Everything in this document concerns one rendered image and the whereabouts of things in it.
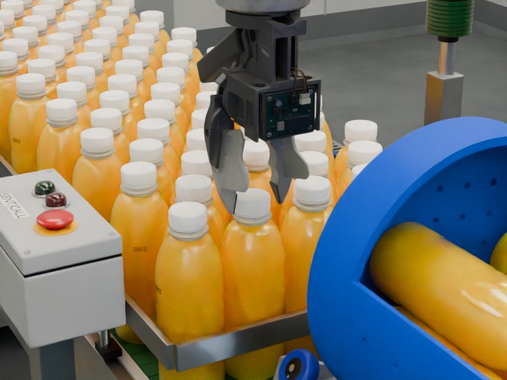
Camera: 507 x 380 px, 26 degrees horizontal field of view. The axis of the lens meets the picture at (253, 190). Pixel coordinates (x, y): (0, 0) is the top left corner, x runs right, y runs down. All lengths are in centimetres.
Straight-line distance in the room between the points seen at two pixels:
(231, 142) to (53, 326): 25
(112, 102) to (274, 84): 46
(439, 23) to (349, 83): 367
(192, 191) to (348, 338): 31
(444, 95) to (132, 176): 54
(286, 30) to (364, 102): 392
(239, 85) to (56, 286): 26
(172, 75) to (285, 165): 44
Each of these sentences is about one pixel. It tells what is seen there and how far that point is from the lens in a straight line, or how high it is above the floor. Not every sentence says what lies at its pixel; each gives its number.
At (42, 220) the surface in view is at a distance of 108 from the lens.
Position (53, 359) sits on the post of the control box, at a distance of 119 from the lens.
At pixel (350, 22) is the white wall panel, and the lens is 591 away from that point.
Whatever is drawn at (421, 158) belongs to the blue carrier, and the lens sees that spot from 92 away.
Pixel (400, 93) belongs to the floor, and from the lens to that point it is 507.
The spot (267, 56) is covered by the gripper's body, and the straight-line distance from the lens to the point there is 101.
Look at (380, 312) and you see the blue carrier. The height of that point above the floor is 113.
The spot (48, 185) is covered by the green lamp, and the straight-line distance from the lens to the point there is 116.
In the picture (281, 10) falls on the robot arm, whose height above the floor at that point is 131.
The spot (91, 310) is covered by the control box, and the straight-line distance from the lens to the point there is 108.
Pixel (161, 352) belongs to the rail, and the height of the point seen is 96.
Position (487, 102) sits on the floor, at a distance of 501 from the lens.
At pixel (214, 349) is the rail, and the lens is 113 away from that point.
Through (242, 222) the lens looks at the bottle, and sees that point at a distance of 112.
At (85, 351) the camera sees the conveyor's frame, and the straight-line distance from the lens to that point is 131.
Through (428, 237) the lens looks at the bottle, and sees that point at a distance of 95.
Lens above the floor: 155
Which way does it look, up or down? 23 degrees down
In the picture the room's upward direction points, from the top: straight up
